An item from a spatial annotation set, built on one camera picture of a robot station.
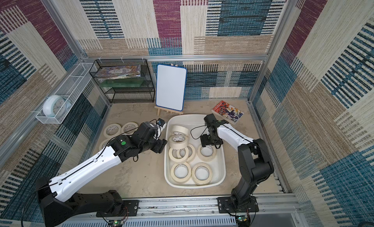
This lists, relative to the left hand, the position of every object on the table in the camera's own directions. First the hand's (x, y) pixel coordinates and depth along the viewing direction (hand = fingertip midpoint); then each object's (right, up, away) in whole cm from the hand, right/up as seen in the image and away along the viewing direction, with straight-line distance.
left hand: (161, 137), depth 76 cm
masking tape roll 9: (-40, -7, +18) cm, 45 cm away
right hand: (+27, -5, +16) cm, 32 cm away
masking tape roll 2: (+8, -5, +16) cm, 18 cm away
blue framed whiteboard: (+3, +30, +21) cm, 37 cm away
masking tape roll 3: (+8, -13, +11) cm, 19 cm away
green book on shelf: (-29, +32, +18) cm, 47 cm away
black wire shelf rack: (-22, +28, +44) cm, 57 cm away
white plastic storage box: (+19, +5, +28) cm, 34 cm away
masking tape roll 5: (+10, -21, +8) cm, 25 cm away
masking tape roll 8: (-28, +2, +28) cm, 40 cm away
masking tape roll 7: (-40, +1, +28) cm, 49 cm away
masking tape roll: (+7, +3, +13) cm, 15 cm away
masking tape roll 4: (+25, -12, +14) cm, 31 cm away
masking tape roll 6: (+22, -22, +8) cm, 32 cm away
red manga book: (+44, +14, +36) cm, 58 cm away
